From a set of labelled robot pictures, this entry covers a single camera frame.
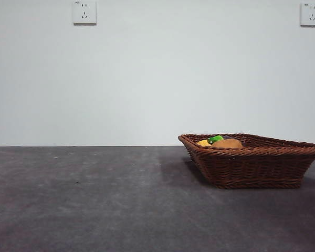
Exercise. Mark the yellow corn cob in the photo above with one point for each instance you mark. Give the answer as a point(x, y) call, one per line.
point(203, 143)

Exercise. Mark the purple eggplant with green stem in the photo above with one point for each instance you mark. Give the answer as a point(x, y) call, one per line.
point(215, 138)

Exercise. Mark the brown potato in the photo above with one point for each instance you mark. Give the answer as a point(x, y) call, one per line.
point(227, 144)

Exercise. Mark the brown wicker basket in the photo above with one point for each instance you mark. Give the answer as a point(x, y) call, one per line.
point(252, 168)

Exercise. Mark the white wall socket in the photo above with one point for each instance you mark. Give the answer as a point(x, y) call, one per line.
point(311, 14)
point(84, 13)

